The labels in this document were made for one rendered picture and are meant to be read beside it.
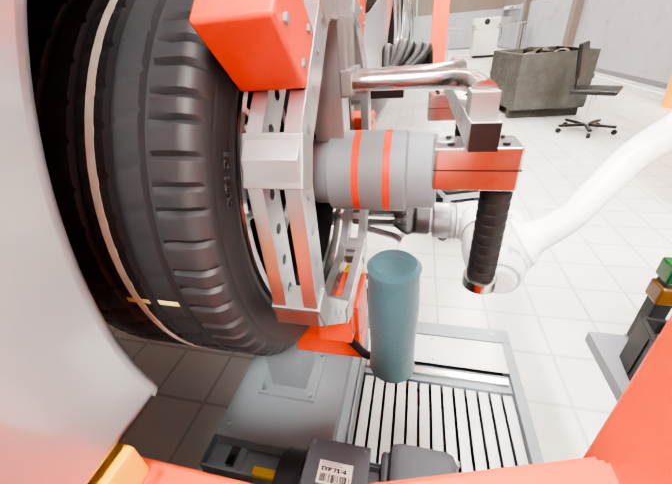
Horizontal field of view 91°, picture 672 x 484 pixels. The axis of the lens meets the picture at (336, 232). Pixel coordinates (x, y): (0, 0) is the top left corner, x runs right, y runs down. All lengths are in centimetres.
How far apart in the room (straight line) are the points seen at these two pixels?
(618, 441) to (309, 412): 81
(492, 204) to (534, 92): 446
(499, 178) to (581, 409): 109
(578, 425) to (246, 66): 130
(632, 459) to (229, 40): 37
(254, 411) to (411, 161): 76
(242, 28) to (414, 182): 33
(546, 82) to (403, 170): 441
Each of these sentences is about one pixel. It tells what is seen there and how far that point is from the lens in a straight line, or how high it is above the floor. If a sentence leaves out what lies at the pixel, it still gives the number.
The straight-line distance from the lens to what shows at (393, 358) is 64.
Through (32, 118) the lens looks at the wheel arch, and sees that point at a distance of 31.
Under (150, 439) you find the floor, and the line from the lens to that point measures 138.
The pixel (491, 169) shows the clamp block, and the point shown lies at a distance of 39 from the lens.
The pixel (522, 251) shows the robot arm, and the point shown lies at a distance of 72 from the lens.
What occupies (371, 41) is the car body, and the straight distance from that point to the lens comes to 315.
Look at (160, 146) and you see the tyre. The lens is 35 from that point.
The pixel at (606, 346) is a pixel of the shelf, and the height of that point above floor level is 45.
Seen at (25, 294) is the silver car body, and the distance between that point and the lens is 31.
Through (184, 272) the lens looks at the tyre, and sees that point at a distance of 38.
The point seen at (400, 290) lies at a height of 72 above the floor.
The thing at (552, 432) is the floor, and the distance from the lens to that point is 132.
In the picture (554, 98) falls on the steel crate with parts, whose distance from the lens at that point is 498.
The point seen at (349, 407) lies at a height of 15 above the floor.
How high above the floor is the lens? 106
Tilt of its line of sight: 31 degrees down
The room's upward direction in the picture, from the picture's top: 5 degrees counter-clockwise
